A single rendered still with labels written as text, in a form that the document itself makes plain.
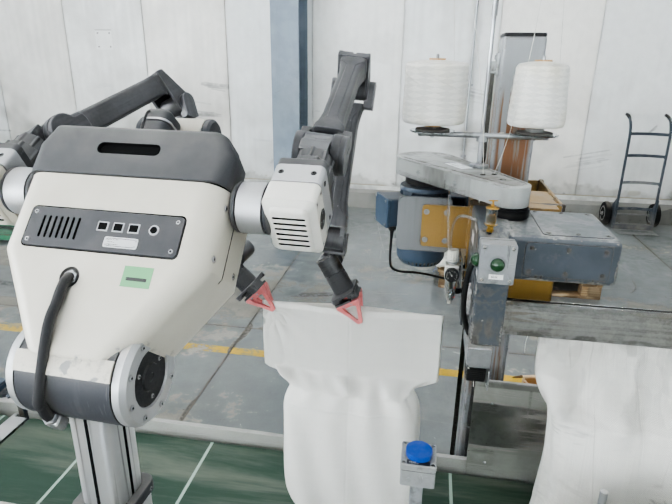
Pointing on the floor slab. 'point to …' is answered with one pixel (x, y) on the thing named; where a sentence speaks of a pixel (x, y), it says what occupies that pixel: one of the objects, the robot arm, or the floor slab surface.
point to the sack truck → (636, 183)
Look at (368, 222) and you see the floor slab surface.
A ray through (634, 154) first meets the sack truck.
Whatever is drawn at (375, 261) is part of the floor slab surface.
